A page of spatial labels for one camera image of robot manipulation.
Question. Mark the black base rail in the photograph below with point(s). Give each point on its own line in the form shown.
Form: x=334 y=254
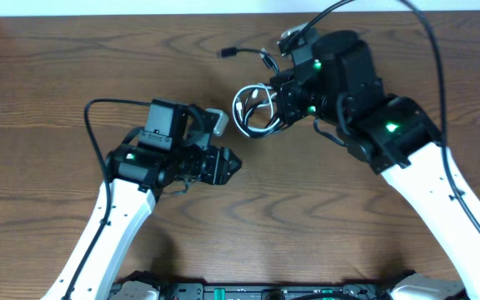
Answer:
x=408 y=285

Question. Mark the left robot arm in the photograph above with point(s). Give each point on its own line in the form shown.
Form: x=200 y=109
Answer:
x=172 y=147

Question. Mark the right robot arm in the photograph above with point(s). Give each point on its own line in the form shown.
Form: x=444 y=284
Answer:
x=333 y=79

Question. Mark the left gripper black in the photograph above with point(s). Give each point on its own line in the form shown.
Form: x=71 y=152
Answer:
x=220 y=170

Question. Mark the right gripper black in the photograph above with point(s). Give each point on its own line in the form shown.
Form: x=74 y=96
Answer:
x=289 y=91

